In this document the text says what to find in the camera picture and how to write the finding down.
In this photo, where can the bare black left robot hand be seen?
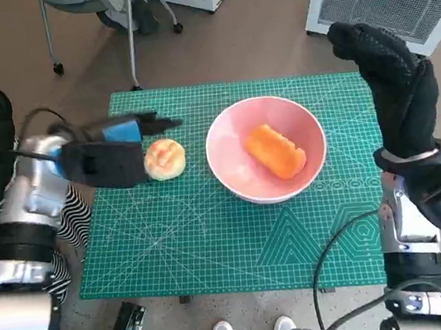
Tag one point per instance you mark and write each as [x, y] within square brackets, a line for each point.
[121, 130]

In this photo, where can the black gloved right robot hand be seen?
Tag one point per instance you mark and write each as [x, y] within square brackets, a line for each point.
[399, 93]

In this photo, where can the round pale bread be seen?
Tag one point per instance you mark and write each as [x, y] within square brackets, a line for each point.
[165, 159]

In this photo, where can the pink bowl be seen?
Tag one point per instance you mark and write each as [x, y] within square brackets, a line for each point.
[237, 171]

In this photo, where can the long orange bread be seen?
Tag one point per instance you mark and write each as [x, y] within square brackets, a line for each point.
[276, 150]

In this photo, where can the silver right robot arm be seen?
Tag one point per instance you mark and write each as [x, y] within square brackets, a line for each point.
[411, 262]

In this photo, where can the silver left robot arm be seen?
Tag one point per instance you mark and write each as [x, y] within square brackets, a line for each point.
[28, 195]

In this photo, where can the grey wheeled chair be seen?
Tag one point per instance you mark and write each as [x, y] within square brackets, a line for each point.
[132, 43]

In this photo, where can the dark shoe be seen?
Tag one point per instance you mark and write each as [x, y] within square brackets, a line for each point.
[146, 16]

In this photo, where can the green cutting mat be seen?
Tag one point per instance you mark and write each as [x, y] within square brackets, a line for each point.
[192, 236]

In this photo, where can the small black table clip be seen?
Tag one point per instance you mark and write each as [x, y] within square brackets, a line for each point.
[185, 300]

